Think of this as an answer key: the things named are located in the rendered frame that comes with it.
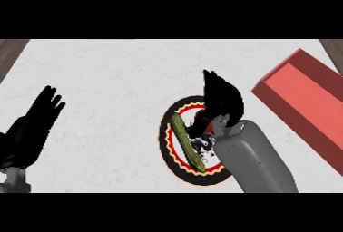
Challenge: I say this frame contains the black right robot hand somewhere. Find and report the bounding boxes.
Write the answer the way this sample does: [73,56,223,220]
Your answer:
[186,69,246,140]

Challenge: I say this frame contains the red open box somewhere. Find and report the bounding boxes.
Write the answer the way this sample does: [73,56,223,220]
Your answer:
[249,48,343,177]

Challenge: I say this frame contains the green cucumber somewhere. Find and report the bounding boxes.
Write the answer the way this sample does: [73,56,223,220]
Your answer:
[168,113,206,174]

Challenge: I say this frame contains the black red patterned plate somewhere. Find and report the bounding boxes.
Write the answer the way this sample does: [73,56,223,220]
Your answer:
[156,95,234,187]

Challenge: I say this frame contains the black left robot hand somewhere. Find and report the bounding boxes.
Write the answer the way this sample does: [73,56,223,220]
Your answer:
[0,85,66,169]

